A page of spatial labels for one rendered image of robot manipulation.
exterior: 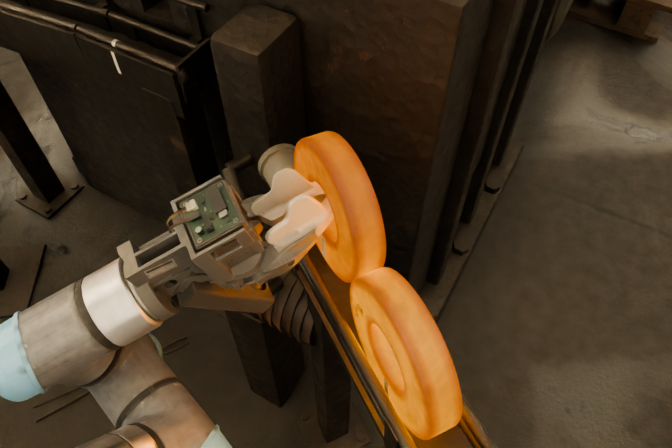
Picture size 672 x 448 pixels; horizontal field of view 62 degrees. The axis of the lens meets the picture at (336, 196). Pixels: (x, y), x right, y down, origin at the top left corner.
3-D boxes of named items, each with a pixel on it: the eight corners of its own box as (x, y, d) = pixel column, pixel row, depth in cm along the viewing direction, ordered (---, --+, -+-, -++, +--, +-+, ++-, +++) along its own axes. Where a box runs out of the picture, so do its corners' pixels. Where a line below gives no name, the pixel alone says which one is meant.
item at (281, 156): (301, 170, 77) (297, 136, 73) (328, 213, 71) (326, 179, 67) (260, 184, 76) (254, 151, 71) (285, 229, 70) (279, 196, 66)
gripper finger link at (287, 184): (334, 158, 52) (245, 207, 51) (348, 192, 57) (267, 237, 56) (320, 137, 54) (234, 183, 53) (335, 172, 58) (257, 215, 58)
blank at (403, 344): (374, 233, 53) (342, 245, 52) (471, 361, 42) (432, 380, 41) (379, 331, 63) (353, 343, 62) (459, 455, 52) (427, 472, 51)
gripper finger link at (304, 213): (348, 181, 50) (257, 232, 49) (362, 214, 55) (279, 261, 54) (334, 158, 52) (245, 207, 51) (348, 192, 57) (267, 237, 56)
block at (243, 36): (270, 124, 94) (254, -6, 75) (311, 141, 91) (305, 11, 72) (232, 166, 88) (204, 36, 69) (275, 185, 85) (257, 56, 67)
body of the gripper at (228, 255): (253, 228, 48) (126, 299, 47) (285, 270, 55) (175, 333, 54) (225, 168, 52) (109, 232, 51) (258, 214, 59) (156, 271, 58)
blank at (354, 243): (317, 100, 58) (287, 109, 57) (392, 195, 48) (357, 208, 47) (322, 206, 69) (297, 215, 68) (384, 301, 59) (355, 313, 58)
